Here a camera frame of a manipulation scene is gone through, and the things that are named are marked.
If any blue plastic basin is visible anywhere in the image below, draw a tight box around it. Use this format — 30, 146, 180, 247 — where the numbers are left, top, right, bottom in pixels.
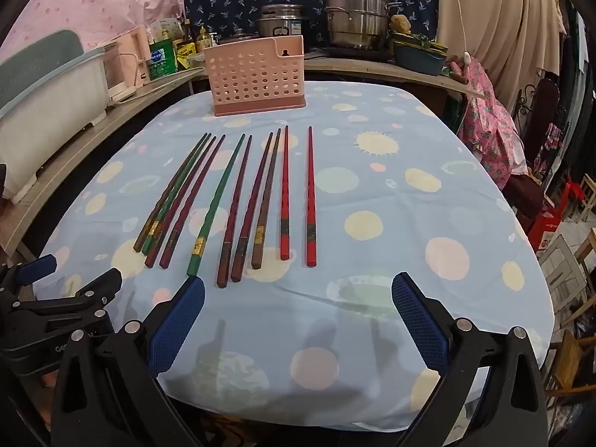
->
393, 43, 448, 76

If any pink pineapple print garment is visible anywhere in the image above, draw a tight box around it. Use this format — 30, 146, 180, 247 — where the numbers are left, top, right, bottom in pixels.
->
459, 58, 529, 189

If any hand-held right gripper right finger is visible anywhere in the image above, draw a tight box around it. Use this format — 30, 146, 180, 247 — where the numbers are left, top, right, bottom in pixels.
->
391, 272, 550, 447

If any pink perforated utensil holder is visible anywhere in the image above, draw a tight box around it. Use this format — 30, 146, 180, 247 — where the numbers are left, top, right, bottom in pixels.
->
204, 34, 308, 117

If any red plastic stool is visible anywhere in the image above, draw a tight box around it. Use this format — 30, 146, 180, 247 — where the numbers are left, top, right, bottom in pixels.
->
535, 181, 587, 254

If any beige curtain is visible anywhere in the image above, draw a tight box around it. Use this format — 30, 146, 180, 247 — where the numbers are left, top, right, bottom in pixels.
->
414, 0, 569, 117

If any pink electric kettle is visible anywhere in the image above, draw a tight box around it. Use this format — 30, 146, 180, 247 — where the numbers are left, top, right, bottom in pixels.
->
120, 28, 153, 91

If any silver rice cooker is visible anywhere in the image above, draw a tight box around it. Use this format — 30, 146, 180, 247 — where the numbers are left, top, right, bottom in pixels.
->
257, 4, 312, 39

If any light blue dotted tablecloth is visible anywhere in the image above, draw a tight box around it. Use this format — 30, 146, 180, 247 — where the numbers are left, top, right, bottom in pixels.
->
39, 79, 557, 431

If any black induction cooker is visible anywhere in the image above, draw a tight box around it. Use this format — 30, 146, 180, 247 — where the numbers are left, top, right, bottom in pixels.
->
321, 45, 394, 60

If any bright red chopstick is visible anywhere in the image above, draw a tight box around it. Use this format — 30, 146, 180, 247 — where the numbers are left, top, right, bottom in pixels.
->
280, 125, 290, 261
306, 126, 317, 268

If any yellow bowl with greens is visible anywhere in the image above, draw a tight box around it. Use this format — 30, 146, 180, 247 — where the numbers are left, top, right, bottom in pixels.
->
391, 32, 448, 53

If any grey countertop board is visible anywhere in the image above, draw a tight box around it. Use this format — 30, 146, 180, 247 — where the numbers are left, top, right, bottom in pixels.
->
191, 53, 487, 98

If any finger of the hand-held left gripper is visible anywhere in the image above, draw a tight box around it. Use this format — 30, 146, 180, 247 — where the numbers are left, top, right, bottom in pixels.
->
0, 254, 58, 296
32, 267, 123, 322

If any green can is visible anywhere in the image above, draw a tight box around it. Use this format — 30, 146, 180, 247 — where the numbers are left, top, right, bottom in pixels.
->
149, 38, 179, 80

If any stainless steel steamer pot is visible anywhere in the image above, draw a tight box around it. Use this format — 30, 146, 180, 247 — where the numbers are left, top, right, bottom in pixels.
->
324, 0, 403, 50

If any white bin with teal lid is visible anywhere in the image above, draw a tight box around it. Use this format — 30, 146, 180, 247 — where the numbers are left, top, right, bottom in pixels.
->
0, 30, 121, 205

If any small steel pot with lid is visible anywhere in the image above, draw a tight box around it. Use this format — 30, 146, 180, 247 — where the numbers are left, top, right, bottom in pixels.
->
218, 28, 259, 47

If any wooden side counter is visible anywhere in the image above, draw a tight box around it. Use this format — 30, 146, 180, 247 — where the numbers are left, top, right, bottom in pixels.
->
0, 67, 206, 261

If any white cord with switch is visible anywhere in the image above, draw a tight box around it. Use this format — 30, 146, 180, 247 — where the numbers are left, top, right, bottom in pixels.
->
444, 0, 472, 68

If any green chopstick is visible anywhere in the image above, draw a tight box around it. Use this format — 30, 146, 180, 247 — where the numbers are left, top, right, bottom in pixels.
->
186, 133, 246, 276
142, 135, 211, 256

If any pink dotted cloth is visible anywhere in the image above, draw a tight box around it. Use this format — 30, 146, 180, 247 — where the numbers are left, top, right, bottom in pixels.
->
0, 0, 199, 54

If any brown chopstick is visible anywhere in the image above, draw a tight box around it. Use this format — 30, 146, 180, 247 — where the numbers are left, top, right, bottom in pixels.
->
133, 133, 208, 252
251, 128, 282, 270

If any wooden stool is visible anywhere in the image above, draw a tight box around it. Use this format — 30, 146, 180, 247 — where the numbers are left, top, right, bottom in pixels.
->
540, 228, 596, 331

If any white carton box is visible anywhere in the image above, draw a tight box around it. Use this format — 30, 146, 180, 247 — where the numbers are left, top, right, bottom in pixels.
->
158, 18, 184, 40

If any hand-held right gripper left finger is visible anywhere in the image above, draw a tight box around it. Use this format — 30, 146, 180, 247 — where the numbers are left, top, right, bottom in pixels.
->
50, 276, 208, 447

